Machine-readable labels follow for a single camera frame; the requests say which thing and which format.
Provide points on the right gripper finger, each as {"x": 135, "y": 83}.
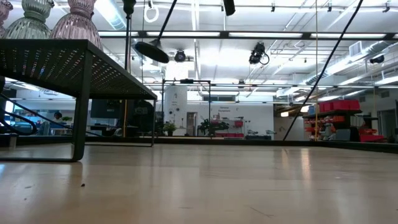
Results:
{"x": 229, "y": 7}

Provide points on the black candlestick holder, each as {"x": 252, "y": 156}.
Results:
{"x": 129, "y": 7}
{"x": 151, "y": 52}

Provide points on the pink ribbed glass candle holder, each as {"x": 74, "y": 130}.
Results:
{"x": 4, "y": 12}
{"x": 76, "y": 28}

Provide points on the green ribbed glass candle holder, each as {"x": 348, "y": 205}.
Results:
{"x": 29, "y": 28}

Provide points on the black horizontal beam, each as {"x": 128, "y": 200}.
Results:
{"x": 224, "y": 35}

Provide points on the black round spotlight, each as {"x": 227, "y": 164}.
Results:
{"x": 180, "y": 56}

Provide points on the dark leafy plant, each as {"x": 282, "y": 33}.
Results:
{"x": 214, "y": 126}

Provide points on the brown door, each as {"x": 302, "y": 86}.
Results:
{"x": 191, "y": 124}

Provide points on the white air vent grille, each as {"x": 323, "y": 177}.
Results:
{"x": 355, "y": 49}

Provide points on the small potted plant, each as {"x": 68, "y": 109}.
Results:
{"x": 169, "y": 127}

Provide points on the rack with red bins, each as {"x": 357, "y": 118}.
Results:
{"x": 339, "y": 105}

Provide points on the short yellow pole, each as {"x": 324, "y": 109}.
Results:
{"x": 125, "y": 121}

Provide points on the black ceiling speaker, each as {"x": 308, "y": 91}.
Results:
{"x": 377, "y": 59}

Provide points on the black monitor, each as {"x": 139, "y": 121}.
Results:
{"x": 105, "y": 109}

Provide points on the black perforated metal shelf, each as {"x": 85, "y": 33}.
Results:
{"x": 46, "y": 62}

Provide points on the red storage bin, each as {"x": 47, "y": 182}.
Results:
{"x": 371, "y": 137}

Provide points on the hanging black camera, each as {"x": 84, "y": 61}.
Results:
{"x": 256, "y": 54}

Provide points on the black background station frame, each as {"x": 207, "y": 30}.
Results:
{"x": 186, "y": 81}

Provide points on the wall shelf with red bins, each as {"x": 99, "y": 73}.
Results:
{"x": 238, "y": 123}

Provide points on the black aluminium table frame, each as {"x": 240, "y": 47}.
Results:
{"x": 217, "y": 140}

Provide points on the silver ventilation duct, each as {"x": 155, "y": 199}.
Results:
{"x": 377, "y": 46}

